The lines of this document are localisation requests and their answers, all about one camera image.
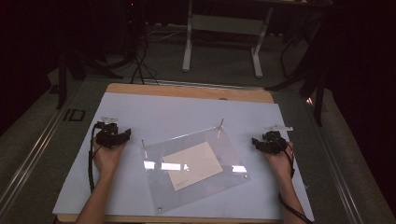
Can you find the white table mat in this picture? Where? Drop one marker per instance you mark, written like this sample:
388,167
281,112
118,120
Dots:
174,112

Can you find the black metal stand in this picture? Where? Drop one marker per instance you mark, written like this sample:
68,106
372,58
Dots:
62,81
319,102

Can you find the metal floor rail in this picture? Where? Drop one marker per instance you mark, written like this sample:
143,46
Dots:
339,174
28,161

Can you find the white metal desk frame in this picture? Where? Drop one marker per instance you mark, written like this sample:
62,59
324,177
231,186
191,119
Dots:
224,25

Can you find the person's right hand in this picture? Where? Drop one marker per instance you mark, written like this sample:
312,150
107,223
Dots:
278,165

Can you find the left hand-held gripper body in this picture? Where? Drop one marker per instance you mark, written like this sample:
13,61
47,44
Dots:
107,137

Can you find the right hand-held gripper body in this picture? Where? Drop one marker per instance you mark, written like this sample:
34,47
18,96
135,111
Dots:
274,143

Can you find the photo card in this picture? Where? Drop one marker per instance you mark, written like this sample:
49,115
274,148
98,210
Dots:
193,165

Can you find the person's left hand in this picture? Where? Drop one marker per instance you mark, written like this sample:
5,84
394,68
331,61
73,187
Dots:
107,160

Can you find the clear acrylic photo frame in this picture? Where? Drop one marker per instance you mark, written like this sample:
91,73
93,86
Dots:
218,146

